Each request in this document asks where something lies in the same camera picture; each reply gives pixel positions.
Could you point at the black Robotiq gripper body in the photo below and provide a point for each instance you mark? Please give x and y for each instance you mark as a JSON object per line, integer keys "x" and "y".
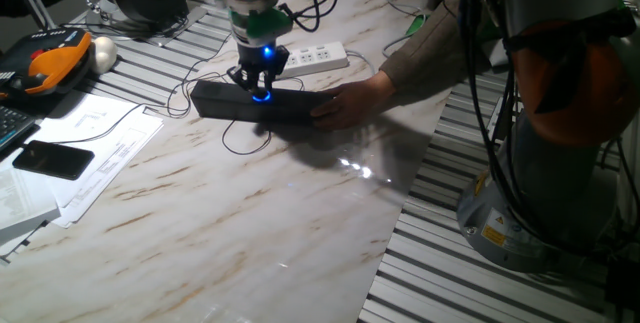
{"x": 260, "y": 58}

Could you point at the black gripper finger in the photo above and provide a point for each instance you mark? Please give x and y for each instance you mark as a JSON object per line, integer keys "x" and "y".
{"x": 242, "y": 78}
{"x": 269, "y": 83}

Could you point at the blue-lit volume knob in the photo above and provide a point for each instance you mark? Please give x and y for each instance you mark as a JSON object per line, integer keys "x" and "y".
{"x": 261, "y": 97}

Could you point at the black speaker bar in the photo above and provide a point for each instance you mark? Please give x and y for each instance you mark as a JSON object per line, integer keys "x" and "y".
{"x": 225, "y": 105}

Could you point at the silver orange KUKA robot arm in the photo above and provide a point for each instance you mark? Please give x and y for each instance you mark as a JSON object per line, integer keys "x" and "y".
{"x": 575, "y": 88}

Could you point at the brown sleeved forearm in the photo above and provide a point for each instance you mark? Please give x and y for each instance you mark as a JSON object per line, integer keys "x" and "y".
{"x": 430, "y": 48}

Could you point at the person's bare hand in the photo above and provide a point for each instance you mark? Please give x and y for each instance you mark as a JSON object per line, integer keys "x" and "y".
{"x": 350, "y": 103}

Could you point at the white power strip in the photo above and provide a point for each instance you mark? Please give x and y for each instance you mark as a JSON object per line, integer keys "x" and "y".
{"x": 315, "y": 58}

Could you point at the white egg-shaped object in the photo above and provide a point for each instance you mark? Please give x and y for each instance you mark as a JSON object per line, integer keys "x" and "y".
{"x": 103, "y": 53}

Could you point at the printed white paper sheets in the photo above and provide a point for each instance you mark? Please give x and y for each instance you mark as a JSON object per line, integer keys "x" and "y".
{"x": 115, "y": 148}

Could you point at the green cloth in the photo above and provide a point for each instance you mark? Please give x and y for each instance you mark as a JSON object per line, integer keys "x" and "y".
{"x": 415, "y": 25}

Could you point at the orange black teach pendant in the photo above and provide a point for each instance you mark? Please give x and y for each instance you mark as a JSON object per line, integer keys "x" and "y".
{"x": 50, "y": 60}

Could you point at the black smartphone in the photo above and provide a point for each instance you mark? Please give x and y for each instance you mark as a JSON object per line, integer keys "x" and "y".
{"x": 52, "y": 159}

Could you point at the black keyboard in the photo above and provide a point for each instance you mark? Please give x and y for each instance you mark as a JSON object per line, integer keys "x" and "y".
{"x": 12, "y": 125}

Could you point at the white paper booklet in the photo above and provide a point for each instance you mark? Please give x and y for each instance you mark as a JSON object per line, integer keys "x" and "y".
{"x": 22, "y": 203}

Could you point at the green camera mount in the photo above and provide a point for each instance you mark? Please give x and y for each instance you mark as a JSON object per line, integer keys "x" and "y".
{"x": 267, "y": 23}

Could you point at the grey metal base plate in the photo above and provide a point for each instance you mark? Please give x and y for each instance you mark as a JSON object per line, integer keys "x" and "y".
{"x": 192, "y": 18}

